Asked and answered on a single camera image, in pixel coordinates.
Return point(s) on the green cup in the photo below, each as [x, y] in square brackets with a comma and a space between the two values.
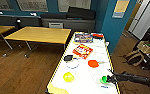
[103, 79]

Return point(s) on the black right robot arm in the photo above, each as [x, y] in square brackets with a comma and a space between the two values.
[139, 80]

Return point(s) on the tan open basket box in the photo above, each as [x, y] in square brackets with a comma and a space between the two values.
[147, 47]

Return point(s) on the air hockey table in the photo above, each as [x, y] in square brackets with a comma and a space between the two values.
[91, 71]

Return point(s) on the brown backpack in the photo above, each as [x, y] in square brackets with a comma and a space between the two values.
[134, 57]

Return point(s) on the yellow perforated plastic bowl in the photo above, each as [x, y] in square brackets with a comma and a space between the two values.
[68, 76]

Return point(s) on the red flat object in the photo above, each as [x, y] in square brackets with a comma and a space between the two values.
[97, 35]

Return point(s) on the black ping pong paddle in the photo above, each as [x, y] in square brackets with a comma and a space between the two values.
[68, 58]

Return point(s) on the grey tabletop box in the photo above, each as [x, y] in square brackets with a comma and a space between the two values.
[83, 38]

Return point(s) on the brown wooden door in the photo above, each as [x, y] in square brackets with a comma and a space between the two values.
[133, 15]

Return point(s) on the dark high-back sofa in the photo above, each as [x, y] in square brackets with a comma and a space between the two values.
[74, 20]

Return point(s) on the small grey rectangular panel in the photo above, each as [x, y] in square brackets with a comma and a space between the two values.
[55, 24]

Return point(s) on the wooden table metal legs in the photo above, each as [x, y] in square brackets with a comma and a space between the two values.
[41, 35]

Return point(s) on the long dark bench sofa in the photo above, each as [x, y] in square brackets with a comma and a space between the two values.
[14, 20]

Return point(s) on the low white wall outlet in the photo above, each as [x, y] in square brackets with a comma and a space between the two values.
[107, 43]

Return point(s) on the yellow wall poster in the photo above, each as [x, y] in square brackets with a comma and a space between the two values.
[121, 8]

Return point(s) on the dark glass wall window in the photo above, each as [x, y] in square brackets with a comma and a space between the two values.
[74, 5]
[32, 5]
[1, 4]

